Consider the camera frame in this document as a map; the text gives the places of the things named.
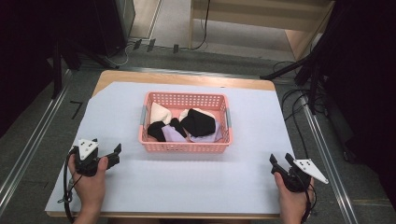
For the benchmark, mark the dark cabinet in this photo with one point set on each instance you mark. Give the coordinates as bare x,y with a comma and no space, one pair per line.
115,25

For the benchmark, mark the black tripod stand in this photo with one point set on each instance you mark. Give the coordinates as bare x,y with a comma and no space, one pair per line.
308,67

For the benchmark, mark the pink plastic basket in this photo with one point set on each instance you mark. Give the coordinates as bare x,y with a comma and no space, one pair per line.
186,146

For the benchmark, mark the wooden table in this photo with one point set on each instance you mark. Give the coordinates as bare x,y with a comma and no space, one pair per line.
186,78

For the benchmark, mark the lavender folded sock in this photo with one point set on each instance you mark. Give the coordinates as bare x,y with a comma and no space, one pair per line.
208,137
172,135

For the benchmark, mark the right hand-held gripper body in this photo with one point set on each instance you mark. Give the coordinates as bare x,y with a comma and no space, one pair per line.
303,172

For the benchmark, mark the cream folded sock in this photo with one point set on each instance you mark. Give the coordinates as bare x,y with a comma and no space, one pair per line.
159,114
183,112

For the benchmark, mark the small black sock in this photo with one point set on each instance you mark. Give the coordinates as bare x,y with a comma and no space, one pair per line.
178,126
156,130

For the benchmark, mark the metal floor rail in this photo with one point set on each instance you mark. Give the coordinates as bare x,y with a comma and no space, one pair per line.
193,73
330,168
28,152

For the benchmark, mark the white table cover sheet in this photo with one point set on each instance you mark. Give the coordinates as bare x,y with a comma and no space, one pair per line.
186,180

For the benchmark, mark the light wooden shelf unit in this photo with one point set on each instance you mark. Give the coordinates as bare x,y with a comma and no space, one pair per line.
249,18

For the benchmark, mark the large black folded sock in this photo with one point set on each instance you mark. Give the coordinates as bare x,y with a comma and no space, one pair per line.
199,124

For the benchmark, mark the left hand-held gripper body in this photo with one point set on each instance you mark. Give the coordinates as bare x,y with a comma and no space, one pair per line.
87,149

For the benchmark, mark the black metal stand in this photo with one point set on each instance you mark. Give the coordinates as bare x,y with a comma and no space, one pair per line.
57,71

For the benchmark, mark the person's left hand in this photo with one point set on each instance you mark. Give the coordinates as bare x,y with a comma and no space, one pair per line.
90,189

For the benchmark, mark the person's right hand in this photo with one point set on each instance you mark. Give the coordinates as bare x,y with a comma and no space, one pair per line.
291,202

